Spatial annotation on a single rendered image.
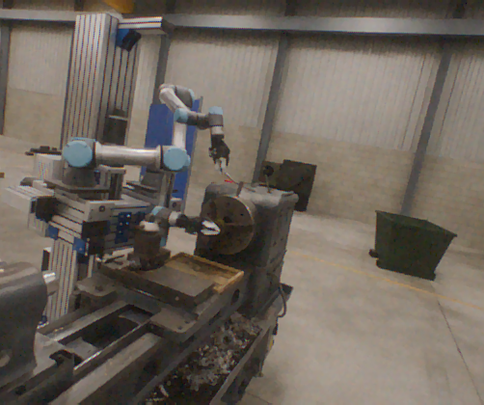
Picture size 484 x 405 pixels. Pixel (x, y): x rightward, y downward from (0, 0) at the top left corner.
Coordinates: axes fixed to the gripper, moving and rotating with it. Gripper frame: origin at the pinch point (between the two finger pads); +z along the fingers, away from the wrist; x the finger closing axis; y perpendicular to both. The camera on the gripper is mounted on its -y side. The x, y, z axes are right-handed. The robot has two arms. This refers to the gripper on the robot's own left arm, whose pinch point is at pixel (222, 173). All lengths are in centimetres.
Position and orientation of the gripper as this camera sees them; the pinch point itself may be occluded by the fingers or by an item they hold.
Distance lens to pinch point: 184.6
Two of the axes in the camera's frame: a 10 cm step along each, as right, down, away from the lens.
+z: 0.9, 10.0, 0.2
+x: 9.2, -0.8, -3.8
